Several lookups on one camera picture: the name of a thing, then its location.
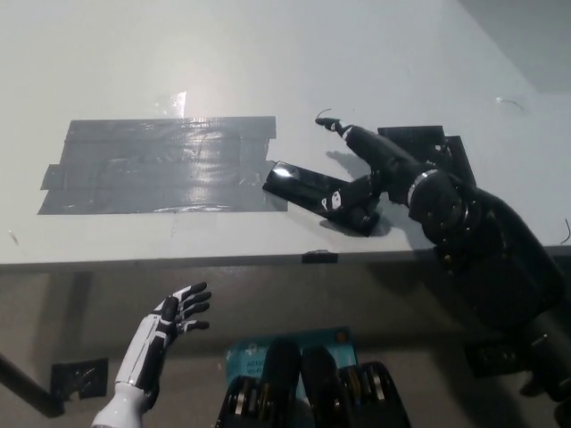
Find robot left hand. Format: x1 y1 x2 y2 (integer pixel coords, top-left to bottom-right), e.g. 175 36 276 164
114 281 212 399

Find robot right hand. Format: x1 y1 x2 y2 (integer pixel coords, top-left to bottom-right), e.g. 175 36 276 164
315 116 441 224

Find black robot legs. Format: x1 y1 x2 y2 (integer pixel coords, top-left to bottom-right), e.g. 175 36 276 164
216 327 411 428

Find small black tape strip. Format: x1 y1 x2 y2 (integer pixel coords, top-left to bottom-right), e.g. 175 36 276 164
301 250 339 265

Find grey duct tape patch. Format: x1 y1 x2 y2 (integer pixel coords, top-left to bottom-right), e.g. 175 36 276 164
37 116 291 217

